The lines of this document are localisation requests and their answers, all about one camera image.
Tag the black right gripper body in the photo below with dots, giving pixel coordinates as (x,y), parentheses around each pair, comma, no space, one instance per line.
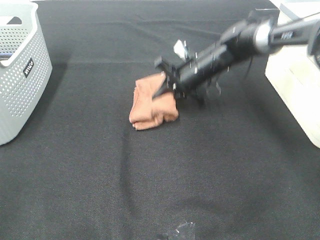
(197,71)

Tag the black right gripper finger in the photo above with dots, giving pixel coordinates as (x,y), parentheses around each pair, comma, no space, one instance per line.
(166,87)
(163,65)

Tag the orange towel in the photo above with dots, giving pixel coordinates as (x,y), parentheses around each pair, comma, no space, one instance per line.
(148,112)

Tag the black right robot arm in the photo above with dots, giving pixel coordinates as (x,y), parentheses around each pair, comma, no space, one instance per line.
(256,35)

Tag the cream white box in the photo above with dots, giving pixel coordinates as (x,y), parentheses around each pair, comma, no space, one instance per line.
(296,78)

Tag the black table cloth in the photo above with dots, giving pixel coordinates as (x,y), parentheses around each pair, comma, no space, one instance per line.
(239,167)

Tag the grey perforated plastic basket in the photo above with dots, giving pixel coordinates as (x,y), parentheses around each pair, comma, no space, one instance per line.
(25,66)

